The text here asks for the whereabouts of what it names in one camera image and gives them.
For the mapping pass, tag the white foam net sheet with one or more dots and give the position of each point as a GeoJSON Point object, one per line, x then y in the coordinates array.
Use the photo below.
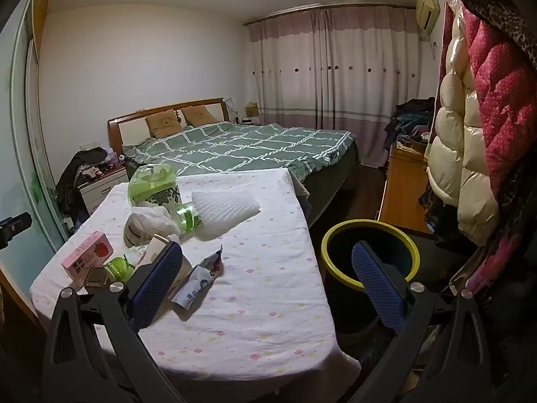
{"type": "Point", "coordinates": [226, 212]}

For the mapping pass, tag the pile of clothes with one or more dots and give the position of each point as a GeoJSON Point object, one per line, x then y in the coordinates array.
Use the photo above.
{"type": "Point", "coordinates": [409, 126]}

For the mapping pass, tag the cream puffer jacket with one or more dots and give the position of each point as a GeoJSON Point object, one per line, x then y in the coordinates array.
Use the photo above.
{"type": "Point", "coordinates": [453, 134]}

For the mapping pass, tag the pink and white curtain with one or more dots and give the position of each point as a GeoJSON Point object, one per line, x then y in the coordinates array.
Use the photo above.
{"type": "Point", "coordinates": [327, 71]}

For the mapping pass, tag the red dotted quilted jacket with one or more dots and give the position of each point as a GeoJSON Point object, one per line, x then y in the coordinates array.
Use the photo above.
{"type": "Point", "coordinates": [503, 92]}

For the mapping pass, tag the wooden bed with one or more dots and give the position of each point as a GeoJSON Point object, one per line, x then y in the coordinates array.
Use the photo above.
{"type": "Point", "coordinates": [130, 128]}

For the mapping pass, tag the dark clothes heap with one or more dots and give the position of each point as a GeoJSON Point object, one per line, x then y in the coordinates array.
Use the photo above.
{"type": "Point", "coordinates": [71, 176]}

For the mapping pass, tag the small clear green-label bottle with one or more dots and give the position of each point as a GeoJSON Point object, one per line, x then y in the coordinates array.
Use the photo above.
{"type": "Point", "coordinates": [186, 218]}

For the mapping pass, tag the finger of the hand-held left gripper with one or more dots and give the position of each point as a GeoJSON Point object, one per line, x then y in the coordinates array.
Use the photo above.
{"type": "Point", "coordinates": [16, 223]}

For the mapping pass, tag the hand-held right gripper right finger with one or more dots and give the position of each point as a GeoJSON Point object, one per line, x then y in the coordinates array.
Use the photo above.
{"type": "Point", "coordinates": [377, 285]}

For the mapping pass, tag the wooden cabinet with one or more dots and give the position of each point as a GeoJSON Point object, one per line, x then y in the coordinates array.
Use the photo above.
{"type": "Point", "coordinates": [402, 193]}

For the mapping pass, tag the white paper cup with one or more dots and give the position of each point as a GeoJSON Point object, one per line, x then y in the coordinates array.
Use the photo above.
{"type": "Point", "coordinates": [136, 231]}

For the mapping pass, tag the dark bin with yellow rim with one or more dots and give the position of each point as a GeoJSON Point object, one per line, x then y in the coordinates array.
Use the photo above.
{"type": "Point", "coordinates": [340, 298]}

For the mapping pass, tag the leopard print cloth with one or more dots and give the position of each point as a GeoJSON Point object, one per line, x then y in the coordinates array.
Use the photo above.
{"type": "Point", "coordinates": [503, 16]}

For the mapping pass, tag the green plaid duvet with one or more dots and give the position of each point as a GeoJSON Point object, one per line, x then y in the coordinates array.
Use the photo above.
{"type": "Point", "coordinates": [251, 147]}

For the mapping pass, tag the curtain rod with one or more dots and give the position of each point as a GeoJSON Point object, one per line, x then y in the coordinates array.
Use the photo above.
{"type": "Point", "coordinates": [285, 11]}

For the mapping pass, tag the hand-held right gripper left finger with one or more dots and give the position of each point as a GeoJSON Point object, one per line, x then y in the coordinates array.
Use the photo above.
{"type": "Point", "coordinates": [157, 281]}

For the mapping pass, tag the pink fleece garment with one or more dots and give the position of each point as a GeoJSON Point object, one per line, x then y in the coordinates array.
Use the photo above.
{"type": "Point", "coordinates": [503, 256]}

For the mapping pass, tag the green plastic bag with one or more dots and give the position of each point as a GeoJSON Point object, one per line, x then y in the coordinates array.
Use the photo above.
{"type": "Point", "coordinates": [147, 180]}

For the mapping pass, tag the cream air conditioner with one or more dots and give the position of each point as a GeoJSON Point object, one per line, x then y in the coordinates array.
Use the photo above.
{"type": "Point", "coordinates": [428, 8]}

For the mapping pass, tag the white tissue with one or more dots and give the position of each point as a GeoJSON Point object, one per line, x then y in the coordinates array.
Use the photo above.
{"type": "Point", "coordinates": [161, 224]}

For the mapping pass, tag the small cardboard box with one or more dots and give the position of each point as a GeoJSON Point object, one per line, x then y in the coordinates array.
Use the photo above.
{"type": "Point", "coordinates": [251, 110]}

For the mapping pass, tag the white nightstand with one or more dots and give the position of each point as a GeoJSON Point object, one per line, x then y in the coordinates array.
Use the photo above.
{"type": "Point", "coordinates": [100, 189]}

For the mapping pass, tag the wardrobe sliding door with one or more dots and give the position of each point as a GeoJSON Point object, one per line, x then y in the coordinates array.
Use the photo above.
{"type": "Point", "coordinates": [25, 134]}

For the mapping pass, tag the green coconut water bottle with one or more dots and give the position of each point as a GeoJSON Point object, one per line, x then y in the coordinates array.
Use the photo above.
{"type": "Point", "coordinates": [117, 268]}

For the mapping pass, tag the blue white snack wrapper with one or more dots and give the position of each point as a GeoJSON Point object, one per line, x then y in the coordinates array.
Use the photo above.
{"type": "Point", "coordinates": [195, 283]}

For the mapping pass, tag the white dotted tablecloth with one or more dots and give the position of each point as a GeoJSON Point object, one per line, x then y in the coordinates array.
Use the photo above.
{"type": "Point", "coordinates": [260, 268]}

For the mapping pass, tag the purple patterned pouch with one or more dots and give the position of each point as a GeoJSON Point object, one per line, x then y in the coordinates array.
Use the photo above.
{"type": "Point", "coordinates": [112, 159]}

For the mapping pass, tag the pink strawberry carton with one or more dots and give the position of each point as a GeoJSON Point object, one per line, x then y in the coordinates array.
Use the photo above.
{"type": "Point", "coordinates": [86, 256]}

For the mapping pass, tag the brown pillow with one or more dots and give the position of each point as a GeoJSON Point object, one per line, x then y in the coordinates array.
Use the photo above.
{"type": "Point", "coordinates": [199, 115]}
{"type": "Point", "coordinates": [163, 124]}

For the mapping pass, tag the small white carton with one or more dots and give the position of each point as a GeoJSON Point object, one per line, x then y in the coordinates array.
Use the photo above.
{"type": "Point", "coordinates": [157, 245]}

